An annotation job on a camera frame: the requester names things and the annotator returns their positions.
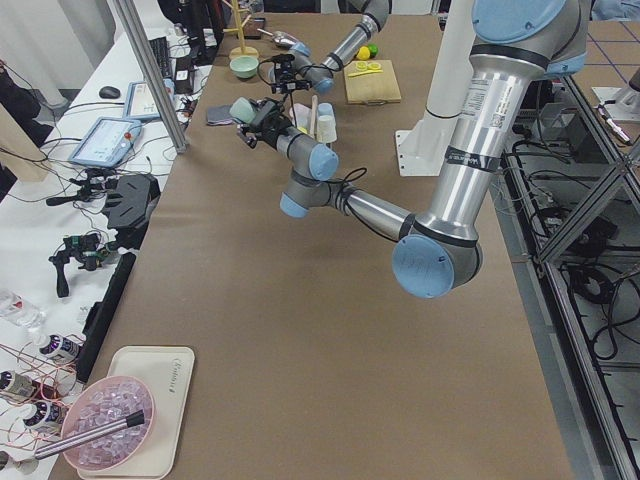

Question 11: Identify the white plastic cup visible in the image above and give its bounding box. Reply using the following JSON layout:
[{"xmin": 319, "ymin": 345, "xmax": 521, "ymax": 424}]
[{"xmin": 316, "ymin": 116, "xmax": 337, "ymax": 144}]

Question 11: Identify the wooden mug tree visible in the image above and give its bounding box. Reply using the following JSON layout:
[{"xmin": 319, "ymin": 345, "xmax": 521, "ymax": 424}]
[{"xmin": 223, "ymin": 0, "xmax": 259, "ymax": 60}]

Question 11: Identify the aluminium frame post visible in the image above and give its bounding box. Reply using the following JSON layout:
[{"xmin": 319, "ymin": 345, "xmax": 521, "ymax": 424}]
[{"xmin": 113, "ymin": 0, "xmax": 187, "ymax": 154}]

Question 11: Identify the wooden cutting board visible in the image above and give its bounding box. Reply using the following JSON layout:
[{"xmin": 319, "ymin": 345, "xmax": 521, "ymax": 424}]
[{"xmin": 343, "ymin": 60, "xmax": 402, "ymax": 104}]

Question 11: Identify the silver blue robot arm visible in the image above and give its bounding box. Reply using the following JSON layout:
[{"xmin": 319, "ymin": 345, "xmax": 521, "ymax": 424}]
[
  {"xmin": 231, "ymin": 1, "xmax": 591, "ymax": 298},
  {"xmin": 272, "ymin": 0, "xmax": 392, "ymax": 94}
]

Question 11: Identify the plastic water bottle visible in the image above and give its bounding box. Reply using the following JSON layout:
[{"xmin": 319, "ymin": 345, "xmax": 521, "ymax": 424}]
[{"xmin": 1, "ymin": 288, "xmax": 45, "ymax": 329}]

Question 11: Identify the blue plastic cup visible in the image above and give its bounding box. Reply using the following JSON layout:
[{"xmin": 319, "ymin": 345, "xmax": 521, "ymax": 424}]
[{"xmin": 317, "ymin": 102, "xmax": 335, "ymax": 117}]

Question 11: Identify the blue teach pendant tablet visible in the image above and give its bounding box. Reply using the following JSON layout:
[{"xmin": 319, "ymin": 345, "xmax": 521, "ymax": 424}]
[{"xmin": 69, "ymin": 117, "xmax": 143, "ymax": 168}]

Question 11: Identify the small purple label bottle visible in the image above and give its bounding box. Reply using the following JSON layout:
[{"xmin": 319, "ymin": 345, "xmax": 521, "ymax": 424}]
[{"xmin": 34, "ymin": 334, "xmax": 81, "ymax": 365}]

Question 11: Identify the metal muddler stick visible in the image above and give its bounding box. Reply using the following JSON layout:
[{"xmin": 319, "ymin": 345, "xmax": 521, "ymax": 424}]
[{"xmin": 33, "ymin": 410, "xmax": 145, "ymax": 460}]

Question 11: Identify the metal scoop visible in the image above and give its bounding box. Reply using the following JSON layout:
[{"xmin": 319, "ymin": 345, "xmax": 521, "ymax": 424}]
[{"xmin": 258, "ymin": 28, "xmax": 300, "ymax": 50}]

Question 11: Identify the black bracket stand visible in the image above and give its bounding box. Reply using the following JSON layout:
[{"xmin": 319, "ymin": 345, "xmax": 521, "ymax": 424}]
[{"xmin": 102, "ymin": 174, "xmax": 161, "ymax": 249}]

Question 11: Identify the white wire cup rack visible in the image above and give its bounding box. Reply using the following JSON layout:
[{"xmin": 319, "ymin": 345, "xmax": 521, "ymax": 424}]
[{"xmin": 290, "ymin": 95, "xmax": 338, "ymax": 145}]

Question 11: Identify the cream plastic tray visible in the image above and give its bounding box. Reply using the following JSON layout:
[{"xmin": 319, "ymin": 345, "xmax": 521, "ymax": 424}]
[{"xmin": 77, "ymin": 346, "xmax": 195, "ymax": 479}]

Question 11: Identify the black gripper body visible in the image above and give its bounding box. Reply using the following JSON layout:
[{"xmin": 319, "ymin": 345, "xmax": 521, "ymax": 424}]
[
  {"xmin": 270, "ymin": 54, "xmax": 309, "ymax": 94},
  {"xmin": 237, "ymin": 98, "xmax": 293, "ymax": 148}
]

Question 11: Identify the grey folded cloth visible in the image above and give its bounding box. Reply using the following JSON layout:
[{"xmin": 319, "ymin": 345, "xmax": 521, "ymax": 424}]
[{"xmin": 206, "ymin": 104, "xmax": 235, "ymax": 126}]

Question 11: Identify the pink bowl with ice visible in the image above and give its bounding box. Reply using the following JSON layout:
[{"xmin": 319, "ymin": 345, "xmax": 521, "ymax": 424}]
[{"xmin": 60, "ymin": 375, "xmax": 157, "ymax": 471}]

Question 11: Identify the green lime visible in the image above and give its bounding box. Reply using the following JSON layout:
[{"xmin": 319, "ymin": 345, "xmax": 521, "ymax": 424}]
[{"xmin": 368, "ymin": 43, "xmax": 379, "ymax": 58}]

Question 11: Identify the black computer mouse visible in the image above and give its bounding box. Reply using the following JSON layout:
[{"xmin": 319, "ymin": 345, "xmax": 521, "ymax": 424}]
[{"xmin": 98, "ymin": 86, "xmax": 121, "ymax": 100}]

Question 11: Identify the green plastic cup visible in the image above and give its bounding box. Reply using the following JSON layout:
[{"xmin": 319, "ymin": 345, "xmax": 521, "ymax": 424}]
[{"xmin": 229, "ymin": 97, "xmax": 257, "ymax": 124}]

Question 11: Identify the yellow plastic knife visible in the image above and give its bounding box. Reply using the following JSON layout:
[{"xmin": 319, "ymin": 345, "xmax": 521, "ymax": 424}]
[{"xmin": 347, "ymin": 70, "xmax": 383, "ymax": 78}]

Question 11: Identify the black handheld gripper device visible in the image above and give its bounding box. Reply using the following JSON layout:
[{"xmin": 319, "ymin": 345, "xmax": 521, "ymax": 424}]
[{"xmin": 49, "ymin": 233, "xmax": 119, "ymax": 298}]

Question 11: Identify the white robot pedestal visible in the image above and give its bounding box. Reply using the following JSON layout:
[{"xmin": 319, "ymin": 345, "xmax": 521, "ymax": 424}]
[{"xmin": 394, "ymin": 0, "xmax": 481, "ymax": 178}]

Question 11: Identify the green bowl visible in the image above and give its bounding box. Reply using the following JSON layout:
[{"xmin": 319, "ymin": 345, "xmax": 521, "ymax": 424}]
[{"xmin": 229, "ymin": 55, "xmax": 260, "ymax": 80}]

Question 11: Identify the black keyboard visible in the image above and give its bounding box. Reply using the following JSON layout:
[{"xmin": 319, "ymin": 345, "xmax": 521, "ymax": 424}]
[{"xmin": 149, "ymin": 37, "xmax": 173, "ymax": 79}]

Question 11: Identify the pink plastic cup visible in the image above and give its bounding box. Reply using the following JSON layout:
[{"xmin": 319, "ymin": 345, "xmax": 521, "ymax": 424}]
[{"xmin": 294, "ymin": 103, "xmax": 311, "ymax": 129}]

